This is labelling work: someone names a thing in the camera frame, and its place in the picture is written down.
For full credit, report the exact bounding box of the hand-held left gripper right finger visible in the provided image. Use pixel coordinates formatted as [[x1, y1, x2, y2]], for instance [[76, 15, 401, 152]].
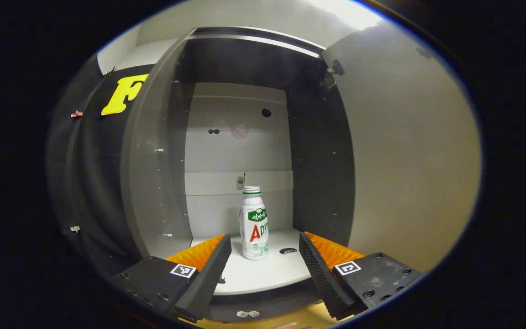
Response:
[[299, 231, 424, 321]]

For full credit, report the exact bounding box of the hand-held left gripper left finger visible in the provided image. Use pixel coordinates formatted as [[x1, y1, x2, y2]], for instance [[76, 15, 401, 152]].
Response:
[[111, 233, 232, 324]]

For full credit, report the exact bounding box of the white bottle green label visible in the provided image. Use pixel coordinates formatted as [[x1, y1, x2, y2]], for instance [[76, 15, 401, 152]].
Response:
[[239, 186, 270, 261]]

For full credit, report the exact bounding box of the beige cabinet door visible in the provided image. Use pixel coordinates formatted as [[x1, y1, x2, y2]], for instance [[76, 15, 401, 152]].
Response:
[[322, 21, 482, 275]]

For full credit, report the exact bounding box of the dark grey cabinet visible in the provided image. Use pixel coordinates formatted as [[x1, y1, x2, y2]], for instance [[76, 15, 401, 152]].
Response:
[[121, 27, 356, 323]]

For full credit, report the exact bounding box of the metal cabinet door hinge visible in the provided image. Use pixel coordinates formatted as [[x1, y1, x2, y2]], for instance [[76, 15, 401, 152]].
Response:
[[320, 59, 346, 90]]

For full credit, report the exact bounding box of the black backdrop cloth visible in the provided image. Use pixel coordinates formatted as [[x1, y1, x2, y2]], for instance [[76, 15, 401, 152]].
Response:
[[46, 55, 154, 279]]

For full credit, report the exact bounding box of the large ceiling light panel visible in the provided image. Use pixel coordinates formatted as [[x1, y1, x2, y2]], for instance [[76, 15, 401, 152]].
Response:
[[309, 0, 382, 30]]

